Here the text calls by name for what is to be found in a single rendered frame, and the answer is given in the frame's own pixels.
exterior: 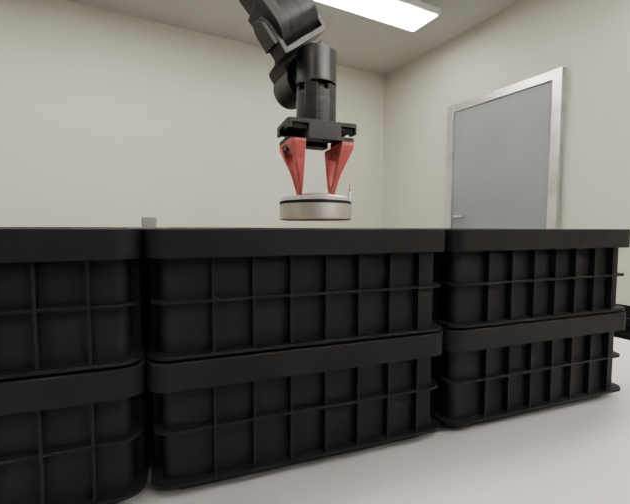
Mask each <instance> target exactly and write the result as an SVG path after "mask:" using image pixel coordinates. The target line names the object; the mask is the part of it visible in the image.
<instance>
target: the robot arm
mask: <svg viewBox="0 0 630 504"><path fill-rule="evenodd" d="M239 2H240V3H241V5H242V6H243V8H244V9H245V10H246V12H247V13H248V14H249V19H248V22H249V23H250V25H251V26H252V27H253V29H254V33H255V35H256V38H257V39H258V41H259V43H260V44H261V46H262V47H263V49H264V51H265V52H266V54H268V53H270V54H271V56H272V57H273V59H274V61H275V62H274V64H275V65H274V67H273V68H272V69H271V71H270V73H269V77H270V79H271V81H272V83H273V84H274V87H273V92H274V96H275V98H276V100H277V102H278V103H279V104H280V105H281V106H282V107H284V108H286V109H289V110H294V109H296V117H287V118H286V119H285V120H284V121H283V122H282V123H281V124H280V125H279V126H278V128H277V138H280V137H285V138H284V139H283V140H282V141H281V142H280V143H279V151H280V154H281V156H282V158H283V160H284V162H285V164H286V166H287V168H288V170H289V172H290V174H291V177H292V180H293V184H294V187H295V191H296V194H297V195H302V190H303V181H304V165H305V150H306V149H309V150H320V151H323V150H326V149H327V148H328V143H332V144H330V149H329V150H327V151H325V154H324V155H325V167H326V178H327V189H328V194H332V195H335V192H336V189H337V186H338V182H339V179H340V176H341V173H342V171H343V169H344V167H345V165H346V163H347V161H348V159H349V157H350V155H351V153H352V151H353V149H354V138H347V137H344V136H346V135H349V137H353V136H355V135H356V134H357V125H356V124H351V123H342V122H336V57H337V52H336V50H335V49H334V48H333V47H332V46H330V45H327V44H325V43H324V40H321V41H320V42H319V43H313V41H314V40H316V39H317V38H318V37H319V36H320V35H321V34H322V33H323V32H324V31H325V30H326V29H327V28H328V27H327V25H326V23H325V22H324V20H323V18H322V16H321V14H320V13H319V11H318V9H317V6H316V3H315V1H314V0H239Z"/></svg>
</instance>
